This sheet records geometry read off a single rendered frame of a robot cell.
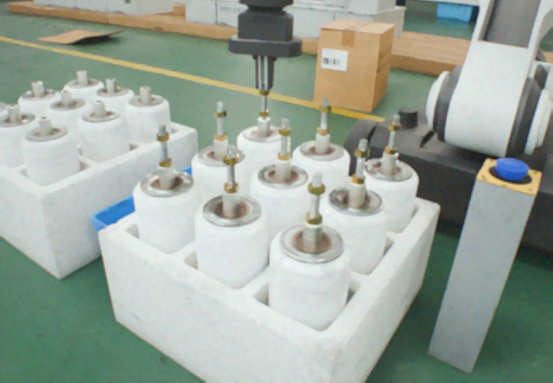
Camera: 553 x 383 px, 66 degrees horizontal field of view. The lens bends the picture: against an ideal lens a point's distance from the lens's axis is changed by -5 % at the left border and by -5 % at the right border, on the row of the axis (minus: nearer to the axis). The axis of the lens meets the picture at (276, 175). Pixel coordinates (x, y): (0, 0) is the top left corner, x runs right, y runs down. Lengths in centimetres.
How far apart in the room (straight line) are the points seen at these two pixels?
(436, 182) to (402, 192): 30
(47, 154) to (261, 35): 42
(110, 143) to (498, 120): 70
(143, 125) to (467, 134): 64
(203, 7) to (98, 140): 248
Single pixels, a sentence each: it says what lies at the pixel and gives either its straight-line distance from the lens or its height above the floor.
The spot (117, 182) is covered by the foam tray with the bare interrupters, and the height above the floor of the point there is 14.
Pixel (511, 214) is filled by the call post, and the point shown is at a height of 28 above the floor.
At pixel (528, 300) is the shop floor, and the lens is 94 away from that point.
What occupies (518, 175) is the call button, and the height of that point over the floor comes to 32.
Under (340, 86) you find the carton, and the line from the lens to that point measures 176.
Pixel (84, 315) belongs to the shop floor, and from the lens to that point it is 83.
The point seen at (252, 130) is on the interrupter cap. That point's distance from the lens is 81.
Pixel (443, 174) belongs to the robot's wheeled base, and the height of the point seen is 15.
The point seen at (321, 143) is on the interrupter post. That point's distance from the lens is 73.
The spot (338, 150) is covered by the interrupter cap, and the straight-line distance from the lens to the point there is 74.
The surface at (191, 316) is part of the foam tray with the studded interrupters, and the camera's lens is 61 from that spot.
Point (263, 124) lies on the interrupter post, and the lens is 78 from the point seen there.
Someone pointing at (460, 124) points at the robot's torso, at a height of 30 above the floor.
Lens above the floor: 55
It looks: 27 degrees down
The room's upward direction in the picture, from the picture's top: 2 degrees clockwise
